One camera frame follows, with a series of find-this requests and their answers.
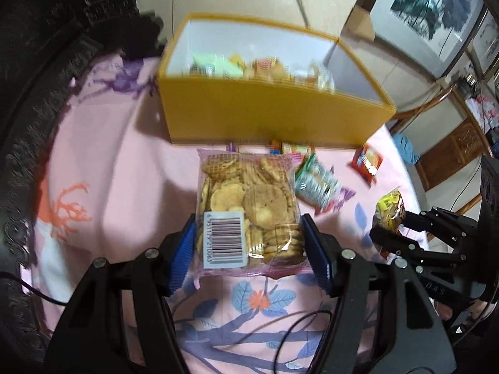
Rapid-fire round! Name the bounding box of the dark carved wooden furniture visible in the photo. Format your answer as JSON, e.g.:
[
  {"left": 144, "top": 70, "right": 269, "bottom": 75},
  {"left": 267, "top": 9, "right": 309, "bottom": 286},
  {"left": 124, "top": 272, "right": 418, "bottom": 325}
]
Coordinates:
[{"left": 0, "top": 0, "right": 177, "bottom": 374}]

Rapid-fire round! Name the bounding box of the light green snack packet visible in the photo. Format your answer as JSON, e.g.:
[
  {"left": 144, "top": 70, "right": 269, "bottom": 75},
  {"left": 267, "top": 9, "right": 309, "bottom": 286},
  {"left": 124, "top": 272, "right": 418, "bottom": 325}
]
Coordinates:
[{"left": 190, "top": 52, "right": 245, "bottom": 81}]

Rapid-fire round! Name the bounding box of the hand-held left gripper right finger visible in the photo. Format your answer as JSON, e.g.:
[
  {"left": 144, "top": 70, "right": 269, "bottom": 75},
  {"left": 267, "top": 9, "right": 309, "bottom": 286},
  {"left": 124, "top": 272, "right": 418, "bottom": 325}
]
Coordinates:
[{"left": 300, "top": 213, "right": 457, "bottom": 374}]

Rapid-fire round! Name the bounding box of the purple snack packet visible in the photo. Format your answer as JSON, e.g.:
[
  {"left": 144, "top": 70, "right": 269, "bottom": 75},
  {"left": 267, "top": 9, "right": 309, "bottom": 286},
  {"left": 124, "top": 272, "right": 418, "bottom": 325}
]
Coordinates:
[{"left": 315, "top": 186, "right": 358, "bottom": 216}]

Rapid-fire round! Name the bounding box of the framed landscape picture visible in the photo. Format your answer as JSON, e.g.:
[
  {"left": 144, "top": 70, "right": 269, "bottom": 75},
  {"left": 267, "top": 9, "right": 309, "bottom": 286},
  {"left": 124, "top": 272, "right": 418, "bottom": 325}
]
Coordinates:
[{"left": 368, "top": 0, "right": 485, "bottom": 79}]

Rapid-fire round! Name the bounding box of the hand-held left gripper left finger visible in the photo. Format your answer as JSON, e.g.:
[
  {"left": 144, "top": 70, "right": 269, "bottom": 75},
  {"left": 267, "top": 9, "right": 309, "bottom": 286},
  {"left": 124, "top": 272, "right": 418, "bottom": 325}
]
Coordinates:
[{"left": 47, "top": 213, "right": 196, "bottom": 374}]

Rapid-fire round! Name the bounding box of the blue cloth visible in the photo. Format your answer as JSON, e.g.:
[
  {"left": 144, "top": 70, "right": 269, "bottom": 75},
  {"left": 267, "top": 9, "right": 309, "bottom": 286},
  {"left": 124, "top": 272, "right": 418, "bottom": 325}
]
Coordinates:
[{"left": 391, "top": 132, "right": 422, "bottom": 165}]

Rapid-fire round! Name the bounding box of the cardboard corner protector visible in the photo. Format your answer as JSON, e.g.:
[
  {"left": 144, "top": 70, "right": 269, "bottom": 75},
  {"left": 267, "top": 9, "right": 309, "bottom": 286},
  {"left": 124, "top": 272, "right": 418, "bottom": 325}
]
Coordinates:
[{"left": 340, "top": 5, "right": 375, "bottom": 42}]

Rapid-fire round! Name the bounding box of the clear bag of round cookies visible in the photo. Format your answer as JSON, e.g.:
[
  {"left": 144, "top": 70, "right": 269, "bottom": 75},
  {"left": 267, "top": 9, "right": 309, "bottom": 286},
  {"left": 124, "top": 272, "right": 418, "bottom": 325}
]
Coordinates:
[{"left": 196, "top": 147, "right": 313, "bottom": 280}]

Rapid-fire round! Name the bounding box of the yellow cardboard box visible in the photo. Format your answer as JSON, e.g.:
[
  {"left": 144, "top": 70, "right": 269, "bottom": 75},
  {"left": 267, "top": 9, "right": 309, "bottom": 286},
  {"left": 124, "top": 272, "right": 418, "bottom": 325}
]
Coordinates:
[{"left": 157, "top": 13, "right": 397, "bottom": 149}]

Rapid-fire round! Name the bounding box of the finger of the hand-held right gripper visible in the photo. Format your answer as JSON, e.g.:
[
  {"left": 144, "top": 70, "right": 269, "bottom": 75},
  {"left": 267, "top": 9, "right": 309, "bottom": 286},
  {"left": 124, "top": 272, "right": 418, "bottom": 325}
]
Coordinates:
[
  {"left": 369, "top": 228, "right": 467, "bottom": 272},
  {"left": 403, "top": 208, "right": 480, "bottom": 243}
]

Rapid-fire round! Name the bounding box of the green striped snack packet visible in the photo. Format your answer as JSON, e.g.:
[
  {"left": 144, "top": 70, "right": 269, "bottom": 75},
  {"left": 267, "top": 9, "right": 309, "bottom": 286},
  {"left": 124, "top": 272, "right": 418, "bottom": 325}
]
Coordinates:
[{"left": 294, "top": 155, "right": 341, "bottom": 208}]

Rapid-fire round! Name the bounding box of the yellow crinkled snack packet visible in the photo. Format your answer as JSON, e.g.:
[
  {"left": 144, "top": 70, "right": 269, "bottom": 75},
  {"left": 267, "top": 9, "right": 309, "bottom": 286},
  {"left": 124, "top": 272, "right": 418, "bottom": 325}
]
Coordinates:
[{"left": 372, "top": 188, "right": 407, "bottom": 258}]

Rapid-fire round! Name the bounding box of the black cable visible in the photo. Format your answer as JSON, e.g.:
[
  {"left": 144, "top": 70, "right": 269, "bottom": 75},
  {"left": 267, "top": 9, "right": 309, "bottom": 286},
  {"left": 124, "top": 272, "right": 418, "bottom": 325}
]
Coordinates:
[{"left": 0, "top": 270, "right": 71, "bottom": 307}]

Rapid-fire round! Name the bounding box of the red snack packet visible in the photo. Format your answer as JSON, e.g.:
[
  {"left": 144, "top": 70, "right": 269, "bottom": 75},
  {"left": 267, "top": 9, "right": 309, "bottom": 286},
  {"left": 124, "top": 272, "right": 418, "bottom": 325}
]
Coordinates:
[{"left": 348, "top": 143, "right": 385, "bottom": 183}]

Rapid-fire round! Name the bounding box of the pale yellow snack packet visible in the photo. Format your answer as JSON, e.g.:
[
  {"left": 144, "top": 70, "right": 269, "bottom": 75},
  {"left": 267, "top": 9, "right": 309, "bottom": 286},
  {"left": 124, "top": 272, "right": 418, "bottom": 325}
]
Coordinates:
[{"left": 295, "top": 61, "right": 337, "bottom": 93}]

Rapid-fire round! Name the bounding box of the wooden chair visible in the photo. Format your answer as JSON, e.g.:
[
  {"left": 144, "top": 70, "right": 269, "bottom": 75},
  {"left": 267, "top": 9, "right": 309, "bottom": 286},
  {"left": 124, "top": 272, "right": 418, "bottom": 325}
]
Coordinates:
[{"left": 389, "top": 85, "right": 497, "bottom": 213}]

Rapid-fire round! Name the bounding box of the pink floral blanket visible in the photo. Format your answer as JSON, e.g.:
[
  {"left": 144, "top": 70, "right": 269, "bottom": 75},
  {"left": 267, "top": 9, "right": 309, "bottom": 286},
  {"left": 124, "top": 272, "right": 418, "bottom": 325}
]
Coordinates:
[{"left": 23, "top": 47, "right": 443, "bottom": 374}]

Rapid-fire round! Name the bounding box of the orange and blue snack packet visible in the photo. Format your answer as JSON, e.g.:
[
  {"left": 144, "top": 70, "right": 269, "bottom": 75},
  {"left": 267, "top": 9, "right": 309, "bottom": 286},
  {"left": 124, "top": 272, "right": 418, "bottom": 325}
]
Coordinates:
[{"left": 268, "top": 139, "right": 316, "bottom": 157}]

